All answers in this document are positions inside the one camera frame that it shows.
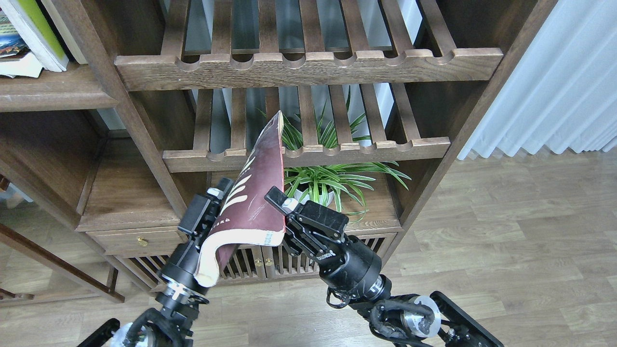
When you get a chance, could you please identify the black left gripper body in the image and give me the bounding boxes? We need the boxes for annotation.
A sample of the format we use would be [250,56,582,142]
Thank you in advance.
[156,193,223,309]

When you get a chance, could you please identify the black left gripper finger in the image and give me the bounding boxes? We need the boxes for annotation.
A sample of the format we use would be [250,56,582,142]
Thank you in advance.
[206,177,234,203]

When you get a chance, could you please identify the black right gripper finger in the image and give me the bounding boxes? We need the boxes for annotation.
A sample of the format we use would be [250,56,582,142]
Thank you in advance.
[264,186,300,215]

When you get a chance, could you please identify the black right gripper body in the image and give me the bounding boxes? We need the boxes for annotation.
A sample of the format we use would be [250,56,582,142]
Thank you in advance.
[281,200,392,309]

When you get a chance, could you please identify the maroon book white characters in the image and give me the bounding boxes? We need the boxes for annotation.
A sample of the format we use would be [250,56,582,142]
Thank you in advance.
[194,111,284,287]

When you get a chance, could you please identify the yellow green cover book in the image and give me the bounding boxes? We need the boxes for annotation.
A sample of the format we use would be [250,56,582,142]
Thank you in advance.
[0,0,70,72]

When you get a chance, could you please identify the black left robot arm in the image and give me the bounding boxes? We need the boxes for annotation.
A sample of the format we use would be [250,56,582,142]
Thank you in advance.
[81,178,234,347]

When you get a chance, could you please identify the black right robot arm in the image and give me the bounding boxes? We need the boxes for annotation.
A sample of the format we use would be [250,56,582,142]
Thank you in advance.
[265,187,502,347]

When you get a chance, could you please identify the white plant pot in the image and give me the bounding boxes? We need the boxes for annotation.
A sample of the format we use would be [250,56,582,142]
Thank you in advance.
[293,187,335,207]

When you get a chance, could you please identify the green spider plant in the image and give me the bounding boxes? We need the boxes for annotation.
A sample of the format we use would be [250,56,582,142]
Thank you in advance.
[282,101,411,220]

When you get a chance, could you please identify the dark wooden bookshelf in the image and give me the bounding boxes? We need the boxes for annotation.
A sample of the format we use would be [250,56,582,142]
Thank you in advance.
[1,0,556,291]

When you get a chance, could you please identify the white pleated curtain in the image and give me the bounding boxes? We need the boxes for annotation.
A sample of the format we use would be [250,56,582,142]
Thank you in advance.
[457,0,617,160]

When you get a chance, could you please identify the dark wooden side frame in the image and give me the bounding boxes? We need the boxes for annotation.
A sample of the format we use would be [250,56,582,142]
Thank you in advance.
[0,223,126,308]

